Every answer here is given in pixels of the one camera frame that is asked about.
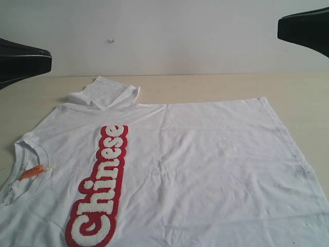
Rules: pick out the white t-shirt red lettering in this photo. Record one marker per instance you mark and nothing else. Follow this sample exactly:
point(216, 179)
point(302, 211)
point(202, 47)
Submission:
point(118, 173)

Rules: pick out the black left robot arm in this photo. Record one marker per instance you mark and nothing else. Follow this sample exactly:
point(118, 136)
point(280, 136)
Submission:
point(19, 62)

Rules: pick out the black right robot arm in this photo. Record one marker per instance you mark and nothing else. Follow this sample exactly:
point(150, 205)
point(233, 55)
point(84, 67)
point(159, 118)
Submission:
point(308, 29)

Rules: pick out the orange neck label tag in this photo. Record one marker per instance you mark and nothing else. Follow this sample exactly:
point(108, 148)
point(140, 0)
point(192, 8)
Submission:
point(32, 172)

